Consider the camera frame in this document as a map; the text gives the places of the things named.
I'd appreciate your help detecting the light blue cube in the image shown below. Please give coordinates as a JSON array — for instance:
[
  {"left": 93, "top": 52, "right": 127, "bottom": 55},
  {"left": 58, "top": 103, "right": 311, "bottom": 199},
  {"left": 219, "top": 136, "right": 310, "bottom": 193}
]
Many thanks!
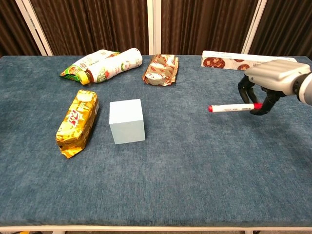
[{"left": 109, "top": 98, "right": 146, "bottom": 145}]

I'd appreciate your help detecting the white labelled drink bottle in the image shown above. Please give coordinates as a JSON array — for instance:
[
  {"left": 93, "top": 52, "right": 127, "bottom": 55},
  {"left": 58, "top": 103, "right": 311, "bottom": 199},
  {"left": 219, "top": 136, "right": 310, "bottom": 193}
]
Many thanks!
[{"left": 77, "top": 47, "right": 143, "bottom": 85}]

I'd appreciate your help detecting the red capped white marker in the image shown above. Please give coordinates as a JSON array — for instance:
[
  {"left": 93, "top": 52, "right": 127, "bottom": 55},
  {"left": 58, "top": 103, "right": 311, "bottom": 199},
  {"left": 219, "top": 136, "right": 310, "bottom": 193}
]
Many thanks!
[{"left": 208, "top": 103, "right": 264, "bottom": 114}]

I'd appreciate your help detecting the green snack bag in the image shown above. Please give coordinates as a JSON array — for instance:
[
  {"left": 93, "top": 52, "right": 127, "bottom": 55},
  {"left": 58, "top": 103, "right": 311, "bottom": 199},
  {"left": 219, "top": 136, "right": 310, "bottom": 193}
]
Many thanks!
[{"left": 59, "top": 49, "right": 121, "bottom": 81}]

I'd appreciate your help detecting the yellow gold snack pack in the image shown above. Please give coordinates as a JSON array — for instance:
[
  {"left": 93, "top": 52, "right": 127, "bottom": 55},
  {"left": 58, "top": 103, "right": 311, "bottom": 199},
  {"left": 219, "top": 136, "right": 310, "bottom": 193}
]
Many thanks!
[{"left": 55, "top": 89, "right": 99, "bottom": 159}]

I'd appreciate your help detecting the brown white snack pack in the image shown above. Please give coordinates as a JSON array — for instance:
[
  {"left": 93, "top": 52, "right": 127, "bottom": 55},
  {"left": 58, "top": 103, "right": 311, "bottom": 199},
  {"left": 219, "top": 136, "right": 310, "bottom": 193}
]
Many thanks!
[{"left": 142, "top": 54, "right": 179, "bottom": 87}]

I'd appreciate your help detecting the long white baking paper box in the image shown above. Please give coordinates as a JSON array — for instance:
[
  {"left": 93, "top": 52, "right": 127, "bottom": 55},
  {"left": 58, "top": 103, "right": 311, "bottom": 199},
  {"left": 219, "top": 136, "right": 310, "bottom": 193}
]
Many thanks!
[{"left": 201, "top": 50, "right": 299, "bottom": 72}]

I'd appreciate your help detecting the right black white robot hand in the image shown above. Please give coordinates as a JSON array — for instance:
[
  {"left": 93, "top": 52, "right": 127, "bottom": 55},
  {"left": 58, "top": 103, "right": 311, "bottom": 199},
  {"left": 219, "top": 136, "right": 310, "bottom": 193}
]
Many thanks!
[{"left": 237, "top": 59, "right": 312, "bottom": 116}]

